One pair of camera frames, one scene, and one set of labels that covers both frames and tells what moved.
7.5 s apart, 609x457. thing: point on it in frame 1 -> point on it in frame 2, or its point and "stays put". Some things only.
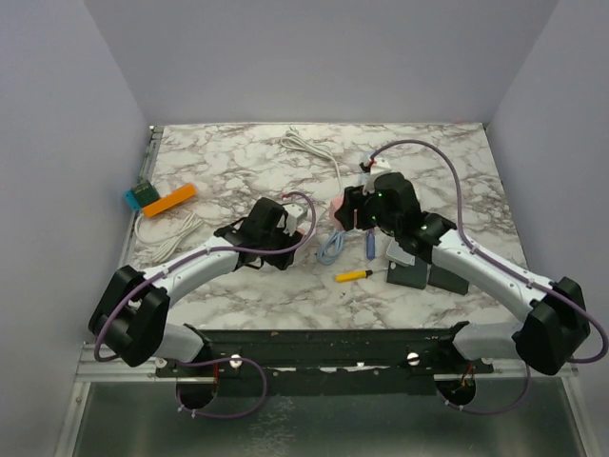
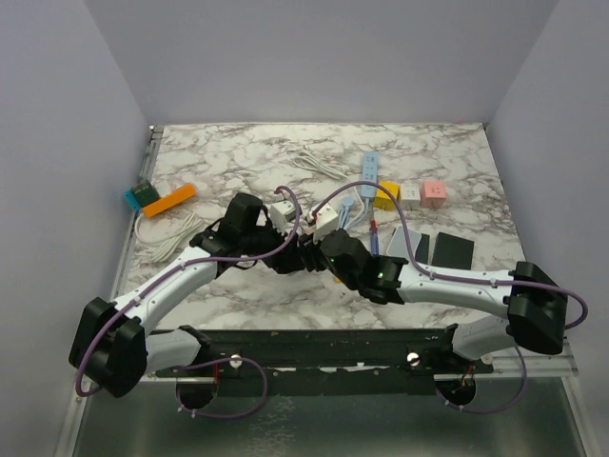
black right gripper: (355, 197) -> (308, 249)
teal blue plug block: (140, 195) stays put
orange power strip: (181, 194) stays put
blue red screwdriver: (370, 245) stays put
